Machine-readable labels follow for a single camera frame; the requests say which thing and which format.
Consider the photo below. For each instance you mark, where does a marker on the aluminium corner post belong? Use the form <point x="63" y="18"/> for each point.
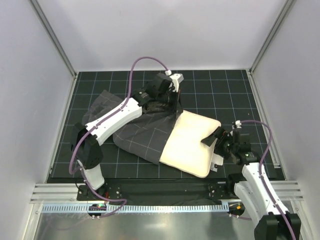
<point x="52" y="35"/>
<point x="283" y="14"/>

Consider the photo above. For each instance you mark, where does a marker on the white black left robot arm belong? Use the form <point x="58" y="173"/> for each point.
<point x="87" y="139"/>

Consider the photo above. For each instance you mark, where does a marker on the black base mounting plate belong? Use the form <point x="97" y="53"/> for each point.
<point x="160" y="191"/>

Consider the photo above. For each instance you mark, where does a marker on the slotted grey cable duct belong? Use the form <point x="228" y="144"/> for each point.
<point x="90" y="208"/>

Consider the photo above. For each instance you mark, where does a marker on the dark grey checked pillowcase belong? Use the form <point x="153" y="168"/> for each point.
<point x="145" y="136"/>

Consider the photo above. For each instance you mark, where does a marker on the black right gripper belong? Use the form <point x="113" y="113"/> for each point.
<point x="220" y="139"/>

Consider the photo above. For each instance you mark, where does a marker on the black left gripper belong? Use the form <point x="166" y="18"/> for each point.
<point x="176" y="103"/>

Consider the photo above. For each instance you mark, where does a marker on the left aluminium corner post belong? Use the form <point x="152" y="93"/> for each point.
<point x="52" y="35"/>

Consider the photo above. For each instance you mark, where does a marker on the black grid cutting mat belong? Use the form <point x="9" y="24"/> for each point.
<point x="224" y="95"/>

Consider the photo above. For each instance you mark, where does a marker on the right aluminium corner post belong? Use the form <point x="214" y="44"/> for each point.
<point x="283" y="14"/>

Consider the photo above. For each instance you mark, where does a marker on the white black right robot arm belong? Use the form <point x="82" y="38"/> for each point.
<point x="272" y="219"/>

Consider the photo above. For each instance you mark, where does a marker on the cream white pillow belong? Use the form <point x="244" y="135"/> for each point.
<point x="184" y="149"/>

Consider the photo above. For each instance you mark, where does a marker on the aluminium frame rail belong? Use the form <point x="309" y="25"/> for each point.
<point x="49" y="193"/>

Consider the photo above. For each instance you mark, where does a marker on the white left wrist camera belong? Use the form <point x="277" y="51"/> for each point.
<point x="176" y="79"/>

